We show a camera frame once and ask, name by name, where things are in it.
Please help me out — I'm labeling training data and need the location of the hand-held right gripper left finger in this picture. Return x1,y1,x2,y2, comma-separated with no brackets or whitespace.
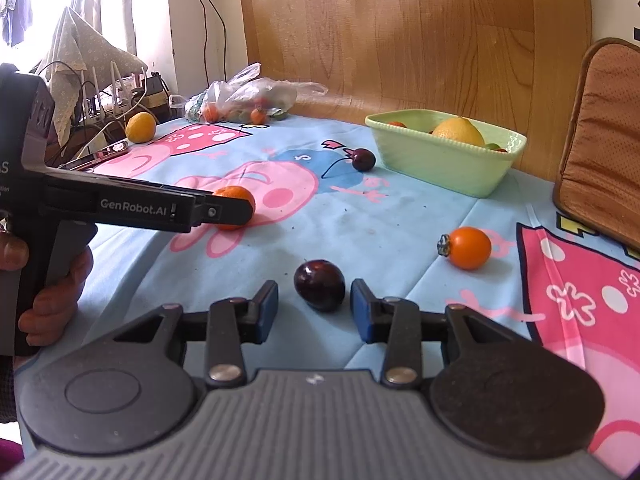
107,280,279,388

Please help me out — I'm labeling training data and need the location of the dark purple plum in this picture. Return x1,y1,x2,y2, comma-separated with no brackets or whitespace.
293,259,347,312

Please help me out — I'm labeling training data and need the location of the large yellow lemon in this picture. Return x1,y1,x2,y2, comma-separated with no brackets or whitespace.
431,116,486,148

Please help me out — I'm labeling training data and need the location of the patterned grey cloth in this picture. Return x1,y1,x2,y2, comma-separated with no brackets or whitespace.
35,7,151,146

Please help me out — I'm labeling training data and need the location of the dark brown box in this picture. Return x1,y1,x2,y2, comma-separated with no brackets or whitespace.
132,72,173,123

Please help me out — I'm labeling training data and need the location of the purple clothing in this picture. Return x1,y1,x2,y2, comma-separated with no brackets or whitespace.
0,437,26,480

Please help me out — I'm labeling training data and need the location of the white router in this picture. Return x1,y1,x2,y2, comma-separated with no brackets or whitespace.
80,60,151,121

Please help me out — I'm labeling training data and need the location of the brown seat cushion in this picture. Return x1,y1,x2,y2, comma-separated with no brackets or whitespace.
552,37,640,261

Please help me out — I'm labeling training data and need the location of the green ceramic dish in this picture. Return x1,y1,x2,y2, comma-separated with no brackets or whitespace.
365,108,528,199

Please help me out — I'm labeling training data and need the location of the orange tomato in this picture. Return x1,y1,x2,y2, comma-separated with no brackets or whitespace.
437,226,492,271

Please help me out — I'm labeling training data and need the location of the small yellow lemon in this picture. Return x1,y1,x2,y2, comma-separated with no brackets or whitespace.
125,112,157,144

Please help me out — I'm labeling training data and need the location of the person's left hand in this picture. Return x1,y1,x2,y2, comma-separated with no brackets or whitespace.
0,234,94,347

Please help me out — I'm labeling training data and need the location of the mandarin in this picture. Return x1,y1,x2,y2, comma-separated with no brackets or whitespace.
212,186,257,232

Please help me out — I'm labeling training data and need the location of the dark cherry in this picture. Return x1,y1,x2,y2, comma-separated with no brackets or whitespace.
321,147,377,179

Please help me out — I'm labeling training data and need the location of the hanging blue garment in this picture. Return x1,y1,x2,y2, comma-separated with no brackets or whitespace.
0,0,33,48

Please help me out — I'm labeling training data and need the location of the white curtain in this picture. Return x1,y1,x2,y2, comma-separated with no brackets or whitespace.
70,0,171,76

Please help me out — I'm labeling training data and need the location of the clear plastic bag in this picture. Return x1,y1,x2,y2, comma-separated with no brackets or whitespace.
184,62,328,125

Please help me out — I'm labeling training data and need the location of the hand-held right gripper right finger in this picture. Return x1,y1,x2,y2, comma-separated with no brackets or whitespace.
351,279,531,388

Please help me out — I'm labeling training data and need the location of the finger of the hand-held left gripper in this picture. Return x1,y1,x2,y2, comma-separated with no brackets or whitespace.
191,192,256,233

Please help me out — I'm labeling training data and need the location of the printed cartoon blanket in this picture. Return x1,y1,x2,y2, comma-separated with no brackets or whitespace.
15,115,640,476

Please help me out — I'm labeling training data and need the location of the smartphone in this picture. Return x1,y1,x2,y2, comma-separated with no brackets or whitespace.
57,142,131,172

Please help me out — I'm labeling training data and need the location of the wooden laminate board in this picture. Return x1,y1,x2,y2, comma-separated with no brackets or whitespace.
234,0,598,181

